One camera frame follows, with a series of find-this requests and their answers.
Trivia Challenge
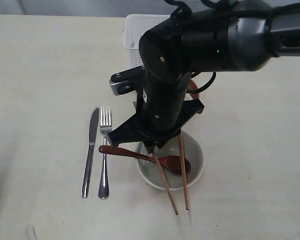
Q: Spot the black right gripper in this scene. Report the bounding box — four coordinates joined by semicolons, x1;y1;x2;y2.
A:
107;99;205;152

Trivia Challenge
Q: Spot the wooden chopstick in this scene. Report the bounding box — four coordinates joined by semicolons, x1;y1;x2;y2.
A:
178;132;190;211
132;101;180;216

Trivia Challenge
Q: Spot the brown wooden spoon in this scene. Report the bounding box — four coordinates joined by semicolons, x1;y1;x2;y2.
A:
98;145;182;175

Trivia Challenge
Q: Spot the white floral ceramic dish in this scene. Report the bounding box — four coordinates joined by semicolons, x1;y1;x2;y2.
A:
134;131;205;191

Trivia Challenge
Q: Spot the brown wooden bowl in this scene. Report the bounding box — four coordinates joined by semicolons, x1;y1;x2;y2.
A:
184;79;200;101

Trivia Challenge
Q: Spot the silver metal fork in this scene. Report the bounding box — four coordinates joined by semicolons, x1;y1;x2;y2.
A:
98;106;112;200

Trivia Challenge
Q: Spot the silver table knife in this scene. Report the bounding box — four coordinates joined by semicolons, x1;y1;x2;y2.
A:
81;107;100;199

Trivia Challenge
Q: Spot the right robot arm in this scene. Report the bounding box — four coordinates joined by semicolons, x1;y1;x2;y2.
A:
108;0;300;152

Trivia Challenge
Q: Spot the white perforated plastic basket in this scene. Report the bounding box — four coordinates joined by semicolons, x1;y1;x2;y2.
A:
123;14;170;68

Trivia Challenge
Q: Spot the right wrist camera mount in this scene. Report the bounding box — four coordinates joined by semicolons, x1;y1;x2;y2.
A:
109;65;146;96

